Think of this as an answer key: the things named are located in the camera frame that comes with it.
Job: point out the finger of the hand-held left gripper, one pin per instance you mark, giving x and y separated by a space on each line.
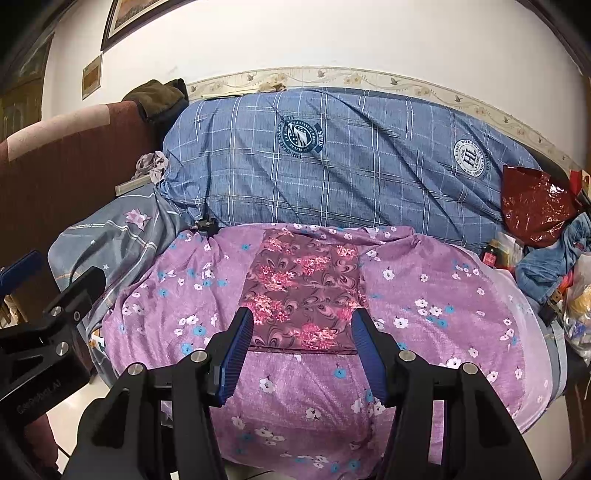
78 293
18 272

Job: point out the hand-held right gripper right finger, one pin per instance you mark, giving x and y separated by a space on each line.
369 360

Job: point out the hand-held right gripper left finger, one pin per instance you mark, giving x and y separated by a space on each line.
235 360

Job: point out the maroon floral shirt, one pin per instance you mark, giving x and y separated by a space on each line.
304 290

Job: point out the person's left forearm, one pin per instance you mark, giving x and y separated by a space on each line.
34 438

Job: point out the grey star-print bedsheet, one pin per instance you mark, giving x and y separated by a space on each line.
111 240

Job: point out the purple floral blanket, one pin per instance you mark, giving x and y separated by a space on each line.
438 323

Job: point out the brown bed headboard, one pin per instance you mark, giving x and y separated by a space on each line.
69 184

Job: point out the pale wooden strip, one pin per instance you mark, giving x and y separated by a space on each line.
134 185

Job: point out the small black clip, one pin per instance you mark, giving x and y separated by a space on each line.
207 227

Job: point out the small grey cloth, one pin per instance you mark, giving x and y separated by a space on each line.
150 166

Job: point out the brown wooden door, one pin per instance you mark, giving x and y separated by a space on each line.
23 97

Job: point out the clear plastic packet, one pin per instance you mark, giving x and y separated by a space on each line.
510 249

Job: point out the blue plaid quilt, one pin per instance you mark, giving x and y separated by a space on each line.
369 175

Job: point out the blue denim jeans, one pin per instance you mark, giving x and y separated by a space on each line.
540 272

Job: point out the olive green cloth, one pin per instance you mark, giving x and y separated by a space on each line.
154 99

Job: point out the white plastic bag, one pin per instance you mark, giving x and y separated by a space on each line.
579 314

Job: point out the red plastic bag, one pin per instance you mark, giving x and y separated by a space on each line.
535 207

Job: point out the red printed paper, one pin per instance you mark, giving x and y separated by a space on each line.
582 184

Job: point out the beige crumpled cloth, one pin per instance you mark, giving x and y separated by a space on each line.
272 86

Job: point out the small wall plaque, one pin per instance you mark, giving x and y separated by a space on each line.
92 76

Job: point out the framed wall picture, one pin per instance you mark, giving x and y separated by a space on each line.
134 14

